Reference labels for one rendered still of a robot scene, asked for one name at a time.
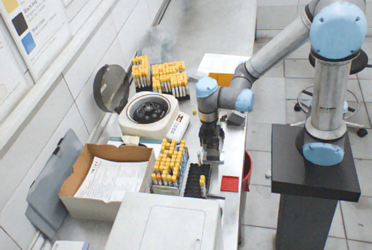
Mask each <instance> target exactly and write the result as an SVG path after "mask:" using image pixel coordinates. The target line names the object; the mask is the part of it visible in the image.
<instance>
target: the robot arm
mask: <svg viewBox="0 0 372 250"><path fill-rule="evenodd" d="M366 33H367V22H366V0H312V1H311V2H309V3H308V4H307V5H306V6H305V8H303V13H302V14H301V15H300V16H299V17H298V18H296V19H295V20H294V21H293V22H291V23H290V24H289V25H288V26H287V27H286V28H284V29H283V30H282V31H281V32H280V33H279V34H278V35H277V36H275V37H274V38H273V39H271V41H270V42H269V43H267V44H266V45H265V46H263V47H262V48H261V49H260V50H259V51H257V52H256V53H255V54H254V55H253V56H252V57H250V58H249V60H246V61H242V62H240V63H239V64H238V66H237V67H236V68H235V70H234V74H233V77H232V79H231V82H230V85H229V87H222V86H218V84H217V81H216V80H215V79H213V78H211V77H204V78H201V79H200V80H198V81H197V82H196V99H197V104H198V115H199V119H200V121H201V123H202V124H201V128H200V131H199V139H200V144H201V147H202V152H203V150H205V151H206V146H207V145H212V147H217V146H218V147H219V148H218V149H219V152H220V153H221V150H222V149H223V146H224V140H225V136H226V134H225V132H224V131H223V128H221V125H220V124H219V123H217V122H218V120H219V111H220V109H219V108H222V109H230V110H236V111H237V112H250V111H251V110H252V108H253V103H254V98H255V93H254V91H253V90H251V89H252V86H253V83H254V82H255V81H256V80H257V79H259V78H260V77H262V76H264V75H265V74H266V73H267V72H268V71H269V70H271V69H272V68H274V67H275V66H277V65H278V64H279V63H280V62H281V61H283V60H284V59H285V58H287V57H288V56H290V55H291V54H292V53H293V52H294V51H296V50H297V49H299V48H300V47H301V46H302V45H304V44H305V43H307V42H308V41H309V40H311V41H310V53H311V55H312V56H314V58H315V59H316V65H315V73H314V82H313V98H312V100H311V102H310V106H309V109H308V112H307V116H306V120H305V125H304V126H303V127H302V129H301V130H299V132H298V133H297V136H296V140H295V143H296V147H297V149H298V150H300V151H301V152H302V153H303V155H304V157H305V158H306V159H307V160H309V161H311V162H312V163H314V164H316V165H322V166H331V165H336V164H337V163H339V162H341V161H342V160H343V157H344V141H345V134H346V124H345V115H346V112H347V111H348V104H347V102H346V101H345V98H346V90H347V85H348V80H349V73H350V66H351V61H352V60H353V59H355V58H356V57H357V56H358V55H359V53H360V48H361V45H362V43H363V41H364V38H365V37H366Z"/></svg>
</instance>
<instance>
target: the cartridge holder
mask: <svg viewBox="0 0 372 250"><path fill-rule="evenodd" d="M224 160H225V151H221V153H220V152H219V156H207V151H205V150H203V157H202V161H203V162H217V163H224Z"/></svg>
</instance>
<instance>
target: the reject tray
mask: <svg viewBox="0 0 372 250"><path fill-rule="evenodd" d="M220 190H221V191H228V192H238V190H239V177H237V176H229V175H222V181H221V189H220Z"/></svg>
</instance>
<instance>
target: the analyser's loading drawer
mask: <svg viewBox="0 0 372 250"><path fill-rule="evenodd" d="M206 196H207V197H208V198H207V200H213V201H219V202H220V211H221V225H222V228H223V218H224V208H225V202H226V196H225V195H218V194H206Z"/></svg>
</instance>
